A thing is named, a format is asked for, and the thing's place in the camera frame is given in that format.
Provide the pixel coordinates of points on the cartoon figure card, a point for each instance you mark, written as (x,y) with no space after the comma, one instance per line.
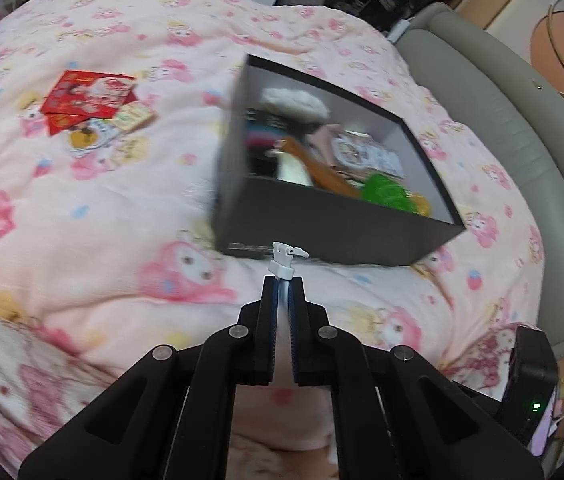
(89,137)

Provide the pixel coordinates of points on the white fluffy toy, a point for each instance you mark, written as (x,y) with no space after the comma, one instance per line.
(294,102)

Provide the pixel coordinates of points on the green bordered sticker sheet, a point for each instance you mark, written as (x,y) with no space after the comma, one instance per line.
(134,116)

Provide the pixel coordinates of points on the brown leather item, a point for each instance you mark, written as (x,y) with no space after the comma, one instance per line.
(322,172)

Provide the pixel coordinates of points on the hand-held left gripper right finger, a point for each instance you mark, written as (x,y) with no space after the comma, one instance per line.
(293,320)

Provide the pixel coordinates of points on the dusty pink cloth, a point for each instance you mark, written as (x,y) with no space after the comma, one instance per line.
(322,137)

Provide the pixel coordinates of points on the small white plastic clip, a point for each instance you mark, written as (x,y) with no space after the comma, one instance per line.
(282,265)

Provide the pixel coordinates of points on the round print card pack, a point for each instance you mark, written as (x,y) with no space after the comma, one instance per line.
(367,155)

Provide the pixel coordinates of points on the white power adapter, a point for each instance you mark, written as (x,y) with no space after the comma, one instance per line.
(401,30)

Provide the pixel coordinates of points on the pink printed blanket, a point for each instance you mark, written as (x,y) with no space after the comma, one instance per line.
(111,220)

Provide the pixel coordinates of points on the cream knitted cloth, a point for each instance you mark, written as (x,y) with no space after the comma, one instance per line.
(292,170)

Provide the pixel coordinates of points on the black cardboard box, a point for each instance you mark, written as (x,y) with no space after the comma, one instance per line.
(322,225)

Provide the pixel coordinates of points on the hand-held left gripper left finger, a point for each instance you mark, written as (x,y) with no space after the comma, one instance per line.
(273,310)

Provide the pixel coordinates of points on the green plastic packet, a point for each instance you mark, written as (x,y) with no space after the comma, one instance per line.
(387,191)

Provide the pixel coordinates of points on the yellow plastic item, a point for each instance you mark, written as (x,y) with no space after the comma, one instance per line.
(421,205)

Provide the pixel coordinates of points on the red envelope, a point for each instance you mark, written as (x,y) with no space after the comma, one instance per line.
(86,95)

